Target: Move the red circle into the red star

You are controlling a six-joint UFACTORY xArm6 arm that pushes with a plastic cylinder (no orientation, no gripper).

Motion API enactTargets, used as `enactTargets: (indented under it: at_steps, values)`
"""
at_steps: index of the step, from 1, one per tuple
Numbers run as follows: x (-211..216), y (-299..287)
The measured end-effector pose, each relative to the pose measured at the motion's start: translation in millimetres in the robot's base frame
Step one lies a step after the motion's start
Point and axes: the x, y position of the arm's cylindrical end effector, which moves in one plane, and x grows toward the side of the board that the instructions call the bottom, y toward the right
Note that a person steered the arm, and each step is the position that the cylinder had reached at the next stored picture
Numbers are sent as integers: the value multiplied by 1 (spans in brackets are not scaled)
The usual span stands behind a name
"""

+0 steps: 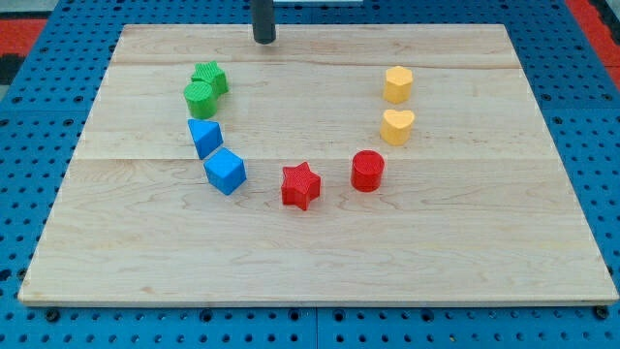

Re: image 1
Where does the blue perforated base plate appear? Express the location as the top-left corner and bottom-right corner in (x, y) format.
(1, 0), (619, 348)

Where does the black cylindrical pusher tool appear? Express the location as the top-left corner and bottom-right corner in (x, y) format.
(250, 0), (276, 45)

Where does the green star block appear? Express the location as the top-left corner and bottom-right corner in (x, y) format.
(191, 61), (229, 96)

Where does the green cylinder block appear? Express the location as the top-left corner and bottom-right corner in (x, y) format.
(183, 81), (217, 119)

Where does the red star block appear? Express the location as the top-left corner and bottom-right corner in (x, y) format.
(281, 162), (322, 210)

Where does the red cylinder block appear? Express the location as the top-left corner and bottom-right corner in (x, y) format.
(351, 149), (385, 192)

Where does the blue cube block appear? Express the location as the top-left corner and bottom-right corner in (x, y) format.
(203, 147), (246, 195)

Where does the blue triangle block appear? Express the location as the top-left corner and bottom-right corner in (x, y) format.
(188, 119), (224, 159)

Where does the yellow heart block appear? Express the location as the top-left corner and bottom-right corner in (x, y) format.
(380, 110), (416, 145)

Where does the yellow hexagon block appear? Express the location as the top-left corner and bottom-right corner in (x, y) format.
(383, 66), (414, 104)

